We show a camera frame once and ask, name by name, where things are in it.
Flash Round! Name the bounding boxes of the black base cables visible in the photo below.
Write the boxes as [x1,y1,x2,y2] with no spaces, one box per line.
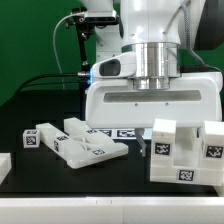
[15,73,91,94]

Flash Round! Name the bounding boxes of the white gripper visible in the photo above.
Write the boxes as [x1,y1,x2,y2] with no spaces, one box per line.
[85,72,223,157]

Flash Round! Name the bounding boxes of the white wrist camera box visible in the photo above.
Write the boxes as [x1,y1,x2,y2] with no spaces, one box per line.
[91,52,137,79]

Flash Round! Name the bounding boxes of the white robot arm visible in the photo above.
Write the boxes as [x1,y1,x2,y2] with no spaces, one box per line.
[85,0,222,145]

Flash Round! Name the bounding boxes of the white chair seat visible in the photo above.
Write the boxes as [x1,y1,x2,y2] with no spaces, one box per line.
[150,128,224,186]

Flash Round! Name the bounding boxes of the white tagged cube nut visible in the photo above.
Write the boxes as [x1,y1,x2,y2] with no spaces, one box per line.
[23,129,40,148]

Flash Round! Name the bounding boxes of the white camera cable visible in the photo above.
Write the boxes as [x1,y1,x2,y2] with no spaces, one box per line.
[52,13,76,90]

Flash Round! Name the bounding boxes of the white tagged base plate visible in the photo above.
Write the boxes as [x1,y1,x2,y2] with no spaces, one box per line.
[96,129,152,140]

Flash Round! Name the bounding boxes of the black camera on stand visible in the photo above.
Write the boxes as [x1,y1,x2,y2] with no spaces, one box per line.
[66,7,119,90]

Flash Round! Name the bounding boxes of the white chair back frame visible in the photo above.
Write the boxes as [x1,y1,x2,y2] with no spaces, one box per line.
[36,118,129,169]

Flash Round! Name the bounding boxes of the white left fence rail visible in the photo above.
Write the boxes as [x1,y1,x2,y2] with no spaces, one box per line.
[0,153,12,184]

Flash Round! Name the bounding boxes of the white front fence rail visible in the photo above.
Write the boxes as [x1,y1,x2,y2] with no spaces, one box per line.
[0,197,224,224]

